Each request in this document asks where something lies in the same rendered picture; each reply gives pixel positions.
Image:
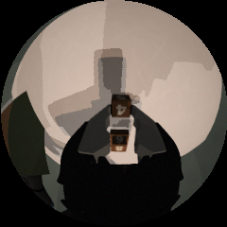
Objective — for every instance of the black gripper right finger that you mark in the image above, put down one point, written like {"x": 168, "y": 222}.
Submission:
{"x": 152, "y": 140}

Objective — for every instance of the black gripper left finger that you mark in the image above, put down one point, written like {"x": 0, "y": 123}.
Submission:
{"x": 89, "y": 142}

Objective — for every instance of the brown wooden cube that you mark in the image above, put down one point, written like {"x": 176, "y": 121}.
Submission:
{"x": 119, "y": 143}
{"x": 121, "y": 106}

